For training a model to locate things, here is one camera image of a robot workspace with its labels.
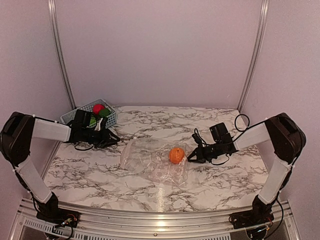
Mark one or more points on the right aluminium corner post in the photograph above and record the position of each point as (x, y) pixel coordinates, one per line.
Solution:
(261, 29)

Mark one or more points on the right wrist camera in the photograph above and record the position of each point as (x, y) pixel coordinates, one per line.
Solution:
(197, 138)

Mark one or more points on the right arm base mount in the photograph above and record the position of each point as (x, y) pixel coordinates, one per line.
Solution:
(244, 219)

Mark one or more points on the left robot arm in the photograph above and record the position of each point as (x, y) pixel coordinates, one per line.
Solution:
(19, 131)

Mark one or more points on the fake red food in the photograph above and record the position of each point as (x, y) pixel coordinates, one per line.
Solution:
(97, 108)

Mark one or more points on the aluminium corner post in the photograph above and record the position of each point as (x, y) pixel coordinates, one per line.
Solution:
(261, 29)
(59, 52)

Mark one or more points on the fake orange fruit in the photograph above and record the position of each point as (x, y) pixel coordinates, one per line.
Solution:
(176, 155)

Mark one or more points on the aluminium front frame rail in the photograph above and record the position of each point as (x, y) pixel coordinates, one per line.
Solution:
(110, 224)

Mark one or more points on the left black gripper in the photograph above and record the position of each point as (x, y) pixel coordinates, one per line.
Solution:
(105, 140)

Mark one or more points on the fake green lettuce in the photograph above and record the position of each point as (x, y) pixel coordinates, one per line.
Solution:
(93, 122)

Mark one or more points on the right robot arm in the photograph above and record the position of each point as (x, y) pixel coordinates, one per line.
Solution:
(286, 138)

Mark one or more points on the clear zip top bag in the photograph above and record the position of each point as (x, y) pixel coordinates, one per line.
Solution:
(149, 158)

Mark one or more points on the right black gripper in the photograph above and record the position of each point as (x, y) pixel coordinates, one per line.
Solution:
(200, 155)

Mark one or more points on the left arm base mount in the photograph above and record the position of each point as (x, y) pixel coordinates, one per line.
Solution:
(62, 216)

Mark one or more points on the left aluminium corner post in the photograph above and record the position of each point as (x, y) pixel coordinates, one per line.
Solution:
(59, 52)

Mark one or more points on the blue plastic basket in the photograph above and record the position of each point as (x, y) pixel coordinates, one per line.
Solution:
(111, 118)

